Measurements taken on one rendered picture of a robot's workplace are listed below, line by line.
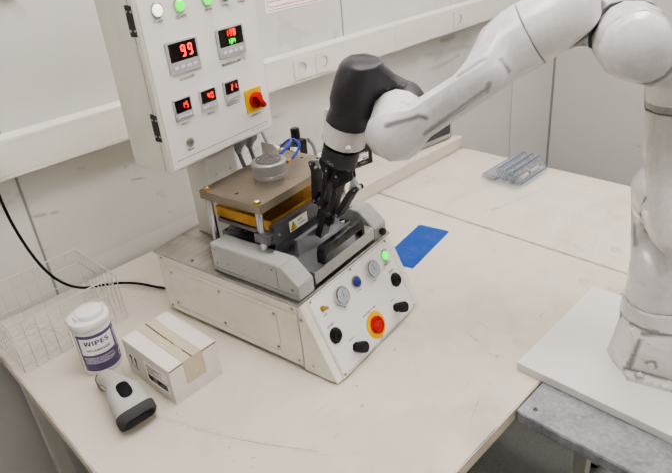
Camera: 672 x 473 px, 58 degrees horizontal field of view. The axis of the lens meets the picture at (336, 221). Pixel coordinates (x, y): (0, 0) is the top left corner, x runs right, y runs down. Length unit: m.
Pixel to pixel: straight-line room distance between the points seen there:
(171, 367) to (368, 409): 0.40
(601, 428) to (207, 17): 1.12
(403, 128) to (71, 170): 1.02
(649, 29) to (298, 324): 0.81
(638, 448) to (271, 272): 0.74
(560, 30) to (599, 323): 0.69
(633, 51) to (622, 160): 2.71
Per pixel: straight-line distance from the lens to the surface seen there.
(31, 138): 1.66
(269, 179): 1.33
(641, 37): 1.00
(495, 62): 1.02
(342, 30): 2.28
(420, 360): 1.35
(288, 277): 1.22
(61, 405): 1.45
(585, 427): 1.25
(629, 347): 1.32
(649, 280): 1.24
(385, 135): 1.02
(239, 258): 1.30
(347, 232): 1.30
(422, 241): 1.76
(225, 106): 1.42
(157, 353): 1.34
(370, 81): 1.09
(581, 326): 1.45
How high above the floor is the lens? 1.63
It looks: 28 degrees down
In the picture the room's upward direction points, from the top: 6 degrees counter-clockwise
